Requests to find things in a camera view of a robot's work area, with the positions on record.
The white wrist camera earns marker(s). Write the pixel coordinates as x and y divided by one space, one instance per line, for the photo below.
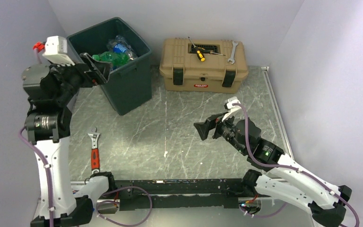
55 50
232 107

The thin dark screwdriver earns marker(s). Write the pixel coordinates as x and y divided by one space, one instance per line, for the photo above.
209 51

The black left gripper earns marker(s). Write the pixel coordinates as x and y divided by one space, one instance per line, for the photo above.
101 69

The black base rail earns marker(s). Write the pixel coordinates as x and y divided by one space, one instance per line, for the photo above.
183 193

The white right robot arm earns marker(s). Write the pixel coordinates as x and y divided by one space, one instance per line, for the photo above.
276 174

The green plastic bottle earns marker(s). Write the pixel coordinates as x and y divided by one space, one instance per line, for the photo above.
116 59

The red handle adjustable wrench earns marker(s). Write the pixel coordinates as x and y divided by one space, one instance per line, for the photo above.
95 159

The crushed Pepsi bottle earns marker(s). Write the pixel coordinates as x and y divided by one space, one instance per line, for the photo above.
120 45

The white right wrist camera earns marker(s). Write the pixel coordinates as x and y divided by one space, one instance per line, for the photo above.
232 107

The dark green plastic bin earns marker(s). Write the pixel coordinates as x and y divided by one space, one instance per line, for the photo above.
129 85

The yellow black screwdriver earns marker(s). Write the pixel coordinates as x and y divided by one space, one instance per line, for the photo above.
197 51

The tan plastic toolbox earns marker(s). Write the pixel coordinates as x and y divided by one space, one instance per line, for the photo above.
183 71

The silver open-end wrench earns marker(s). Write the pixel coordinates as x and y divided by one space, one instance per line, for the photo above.
231 59

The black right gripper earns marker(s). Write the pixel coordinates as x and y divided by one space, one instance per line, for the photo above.
204 127

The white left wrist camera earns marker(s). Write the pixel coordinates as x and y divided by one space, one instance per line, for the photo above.
55 50

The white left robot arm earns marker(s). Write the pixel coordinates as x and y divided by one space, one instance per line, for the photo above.
48 134

